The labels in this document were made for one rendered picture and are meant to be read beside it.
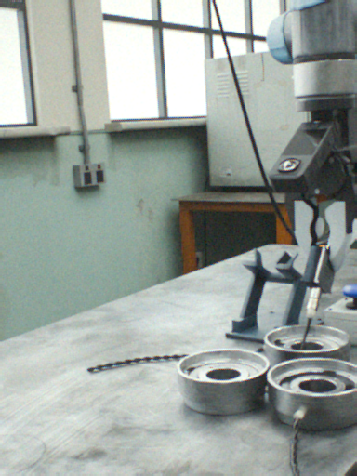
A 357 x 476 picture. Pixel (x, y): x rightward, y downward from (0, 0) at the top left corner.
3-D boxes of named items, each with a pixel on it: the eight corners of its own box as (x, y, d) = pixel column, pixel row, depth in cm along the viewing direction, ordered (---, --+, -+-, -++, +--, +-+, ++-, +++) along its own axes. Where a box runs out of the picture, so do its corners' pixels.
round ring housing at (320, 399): (289, 386, 77) (288, 352, 76) (379, 400, 71) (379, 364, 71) (252, 422, 68) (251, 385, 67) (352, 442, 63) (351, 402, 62)
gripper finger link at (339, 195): (364, 231, 79) (356, 159, 78) (359, 233, 78) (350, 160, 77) (328, 233, 82) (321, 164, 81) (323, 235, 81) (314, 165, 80)
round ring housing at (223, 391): (161, 408, 73) (159, 374, 72) (205, 376, 82) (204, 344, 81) (247, 425, 68) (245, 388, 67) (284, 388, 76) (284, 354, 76)
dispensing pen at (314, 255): (282, 346, 78) (316, 219, 83) (297, 356, 81) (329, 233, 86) (298, 349, 76) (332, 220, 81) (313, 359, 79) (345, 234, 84)
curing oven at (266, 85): (323, 193, 290) (318, 43, 279) (209, 192, 327) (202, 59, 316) (373, 179, 338) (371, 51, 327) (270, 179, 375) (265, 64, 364)
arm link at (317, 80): (339, 59, 74) (277, 66, 79) (340, 99, 75) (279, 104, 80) (366, 60, 80) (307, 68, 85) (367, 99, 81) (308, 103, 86)
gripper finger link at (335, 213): (372, 264, 83) (364, 192, 82) (352, 273, 79) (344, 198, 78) (350, 264, 85) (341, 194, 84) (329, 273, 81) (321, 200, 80)
